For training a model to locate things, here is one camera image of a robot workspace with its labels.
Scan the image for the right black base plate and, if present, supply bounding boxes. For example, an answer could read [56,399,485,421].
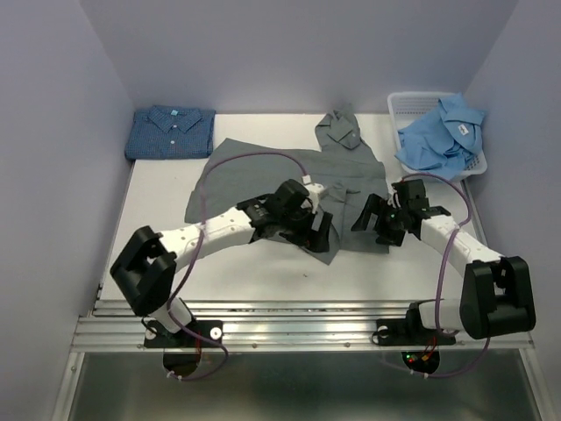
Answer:
[371,318,456,346]

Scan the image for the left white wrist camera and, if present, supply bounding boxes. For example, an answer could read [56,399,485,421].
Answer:
[302,175,327,214]

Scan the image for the grey long sleeve shirt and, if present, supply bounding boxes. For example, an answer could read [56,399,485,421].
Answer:
[184,106,389,264]

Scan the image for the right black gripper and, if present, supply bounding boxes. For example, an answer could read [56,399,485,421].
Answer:
[348,193,407,246]

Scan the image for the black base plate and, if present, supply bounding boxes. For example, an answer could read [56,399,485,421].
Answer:
[141,319,224,349]
[371,318,456,346]

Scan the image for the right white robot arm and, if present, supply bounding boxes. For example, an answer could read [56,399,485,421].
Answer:
[352,173,536,346]

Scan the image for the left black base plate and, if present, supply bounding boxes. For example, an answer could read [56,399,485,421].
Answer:
[141,319,224,349]

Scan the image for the folded blue checkered shirt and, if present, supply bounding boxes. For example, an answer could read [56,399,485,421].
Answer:
[124,105,216,161]

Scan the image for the light blue shirt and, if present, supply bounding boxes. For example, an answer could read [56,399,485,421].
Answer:
[394,92,488,184]

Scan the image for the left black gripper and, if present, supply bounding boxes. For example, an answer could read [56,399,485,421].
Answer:
[279,203,331,253]

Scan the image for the aluminium mounting rail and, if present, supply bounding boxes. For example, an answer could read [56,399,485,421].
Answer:
[69,175,536,352]

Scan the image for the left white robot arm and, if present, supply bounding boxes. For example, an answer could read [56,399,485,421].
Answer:
[110,176,332,346]

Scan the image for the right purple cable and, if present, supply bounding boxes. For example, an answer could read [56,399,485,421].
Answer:
[380,173,492,381]

